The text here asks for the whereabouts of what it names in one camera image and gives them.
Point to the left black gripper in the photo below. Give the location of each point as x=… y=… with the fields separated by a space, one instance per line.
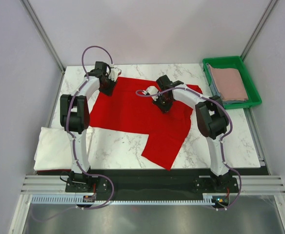
x=110 y=92

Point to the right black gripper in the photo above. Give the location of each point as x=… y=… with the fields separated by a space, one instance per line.
x=164 y=109

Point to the red t shirt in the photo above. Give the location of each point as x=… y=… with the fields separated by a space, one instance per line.
x=127 y=112

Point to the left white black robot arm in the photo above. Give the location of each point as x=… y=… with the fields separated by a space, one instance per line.
x=75 y=115

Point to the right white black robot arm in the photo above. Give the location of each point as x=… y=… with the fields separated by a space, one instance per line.
x=212 y=123

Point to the pink t shirt in bin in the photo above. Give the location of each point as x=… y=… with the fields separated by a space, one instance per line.
x=229 y=83

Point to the folded white t shirt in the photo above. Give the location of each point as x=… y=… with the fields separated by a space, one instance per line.
x=57 y=151

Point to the green plastic bin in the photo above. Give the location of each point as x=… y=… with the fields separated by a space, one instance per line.
x=235 y=62

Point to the folded dark red shirt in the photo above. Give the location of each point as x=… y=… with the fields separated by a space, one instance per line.
x=49 y=172

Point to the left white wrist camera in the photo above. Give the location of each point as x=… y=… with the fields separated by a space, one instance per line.
x=114 y=73

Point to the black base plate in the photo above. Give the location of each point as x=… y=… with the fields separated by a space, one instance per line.
x=146 y=184

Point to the left aluminium corner post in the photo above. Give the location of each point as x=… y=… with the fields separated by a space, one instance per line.
x=43 y=34

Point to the aluminium corner post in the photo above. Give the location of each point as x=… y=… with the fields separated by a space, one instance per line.
x=259 y=27
x=43 y=34

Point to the aluminium front frame rail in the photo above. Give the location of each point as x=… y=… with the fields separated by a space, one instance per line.
x=251 y=185

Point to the white slotted cable duct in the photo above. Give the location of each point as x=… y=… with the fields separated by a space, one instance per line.
x=94 y=200

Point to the right aluminium corner post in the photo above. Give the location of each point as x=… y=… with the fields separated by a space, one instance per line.
x=259 y=27

